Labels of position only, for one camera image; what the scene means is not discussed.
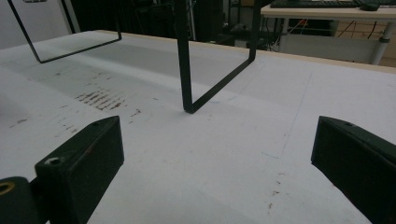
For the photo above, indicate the black wooden shelf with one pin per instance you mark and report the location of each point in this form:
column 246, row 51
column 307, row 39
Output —
column 184, row 68

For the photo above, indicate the wooden desk with white legs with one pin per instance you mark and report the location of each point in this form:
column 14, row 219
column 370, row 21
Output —
column 327, row 13

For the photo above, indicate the black computer mouse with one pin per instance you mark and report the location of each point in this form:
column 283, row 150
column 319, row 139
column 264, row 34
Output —
column 369, row 6

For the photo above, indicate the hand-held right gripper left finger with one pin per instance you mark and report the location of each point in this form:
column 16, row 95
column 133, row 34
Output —
column 81, row 168

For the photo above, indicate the black keyboard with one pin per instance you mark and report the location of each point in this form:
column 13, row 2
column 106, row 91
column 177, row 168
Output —
column 311, row 4

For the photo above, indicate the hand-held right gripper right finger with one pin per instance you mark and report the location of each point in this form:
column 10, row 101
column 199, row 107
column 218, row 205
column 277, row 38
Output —
column 358, row 168

